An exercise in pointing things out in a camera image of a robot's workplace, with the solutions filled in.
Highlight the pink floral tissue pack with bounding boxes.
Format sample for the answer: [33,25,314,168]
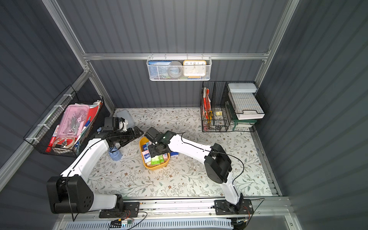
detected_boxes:
[163,153,169,162]

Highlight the green tissue pack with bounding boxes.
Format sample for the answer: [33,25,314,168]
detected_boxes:
[151,156,161,166]

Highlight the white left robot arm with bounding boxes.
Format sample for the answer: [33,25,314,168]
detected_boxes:
[47,117,143,215]

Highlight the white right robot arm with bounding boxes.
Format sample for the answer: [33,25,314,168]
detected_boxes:
[144,127,244,214]

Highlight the yellow storage box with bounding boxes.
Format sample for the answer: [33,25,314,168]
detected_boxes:
[140,137,171,170]

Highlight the translucent box lid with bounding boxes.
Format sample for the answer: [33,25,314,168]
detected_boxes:
[115,110,135,128]

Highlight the pink pencil case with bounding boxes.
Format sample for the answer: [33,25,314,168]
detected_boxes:
[57,104,89,138]

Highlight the yellow utility knife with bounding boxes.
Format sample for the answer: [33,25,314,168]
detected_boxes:
[208,111,213,125]

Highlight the grey tape roll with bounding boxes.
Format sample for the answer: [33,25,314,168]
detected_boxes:
[167,61,183,79]

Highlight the beige alarm clock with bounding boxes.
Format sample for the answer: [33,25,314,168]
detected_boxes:
[183,60,207,78]

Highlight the black wire side basket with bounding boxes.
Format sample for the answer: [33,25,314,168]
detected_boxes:
[24,87,105,157]

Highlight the black wire desk organizer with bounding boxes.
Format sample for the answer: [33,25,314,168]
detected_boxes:
[200,81,269,132]

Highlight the white wire wall basket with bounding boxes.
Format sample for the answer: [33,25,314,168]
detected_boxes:
[146,57,212,81]

